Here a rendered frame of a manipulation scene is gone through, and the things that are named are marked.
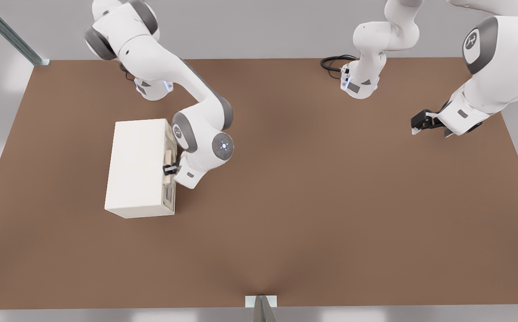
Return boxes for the white oven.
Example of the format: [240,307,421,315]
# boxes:
[104,118,179,219]

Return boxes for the silver frame post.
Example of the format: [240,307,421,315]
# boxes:
[0,0,51,67]
[245,295,278,322]

